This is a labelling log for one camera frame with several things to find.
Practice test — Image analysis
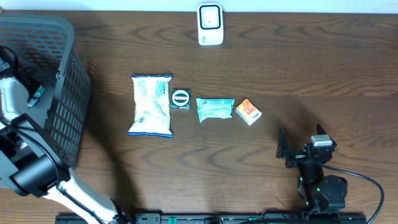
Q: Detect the orange white small box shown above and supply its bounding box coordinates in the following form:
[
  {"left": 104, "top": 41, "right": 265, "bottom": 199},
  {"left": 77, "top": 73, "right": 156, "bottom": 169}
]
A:
[{"left": 235, "top": 98, "right": 262, "bottom": 126}]

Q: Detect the green wet wipe packet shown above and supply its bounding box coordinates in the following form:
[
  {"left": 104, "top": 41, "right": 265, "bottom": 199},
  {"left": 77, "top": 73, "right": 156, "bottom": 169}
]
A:
[{"left": 196, "top": 98, "right": 235, "bottom": 122}]

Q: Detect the dark green round-label packet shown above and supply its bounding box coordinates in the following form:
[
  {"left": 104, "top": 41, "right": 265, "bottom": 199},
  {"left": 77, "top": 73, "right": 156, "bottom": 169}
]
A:
[{"left": 170, "top": 89, "right": 191, "bottom": 110}]

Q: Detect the white blue snack bag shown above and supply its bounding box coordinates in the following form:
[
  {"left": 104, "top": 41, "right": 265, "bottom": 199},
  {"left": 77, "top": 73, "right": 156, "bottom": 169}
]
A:
[{"left": 128, "top": 74, "right": 173, "bottom": 138}]

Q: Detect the green tissue box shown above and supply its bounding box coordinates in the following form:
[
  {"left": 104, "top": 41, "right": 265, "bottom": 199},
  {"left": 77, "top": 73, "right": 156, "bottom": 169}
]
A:
[{"left": 27, "top": 85, "right": 45, "bottom": 108}]

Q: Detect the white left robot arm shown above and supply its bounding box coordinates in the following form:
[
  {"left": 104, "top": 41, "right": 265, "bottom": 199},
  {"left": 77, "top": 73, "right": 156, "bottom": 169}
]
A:
[{"left": 1, "top": 46, "right": 132, "bottom": 223}]

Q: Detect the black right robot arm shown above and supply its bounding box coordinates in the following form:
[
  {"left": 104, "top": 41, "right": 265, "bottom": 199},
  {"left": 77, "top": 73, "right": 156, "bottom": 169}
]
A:
[{"left": 276, "top": 124, "right": 348, "bottom": 219}]

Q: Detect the dark grey plastic basket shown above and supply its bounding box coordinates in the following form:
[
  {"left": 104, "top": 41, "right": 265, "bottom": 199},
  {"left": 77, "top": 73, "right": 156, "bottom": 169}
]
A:
[{"left": 1, "top": 14, "right": 91, "bottom": 167}]

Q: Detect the black cable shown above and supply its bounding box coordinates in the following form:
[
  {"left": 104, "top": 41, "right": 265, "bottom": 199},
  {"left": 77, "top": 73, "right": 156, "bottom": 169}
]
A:
[{"left": 317, "top": 161, "right": 386, "bottom": 224}]

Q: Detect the black mounting rail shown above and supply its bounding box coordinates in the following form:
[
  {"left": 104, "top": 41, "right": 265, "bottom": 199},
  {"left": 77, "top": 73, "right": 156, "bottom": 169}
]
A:
[{"left": 55, "top": 212, "right": 368, "bottom": 224}]

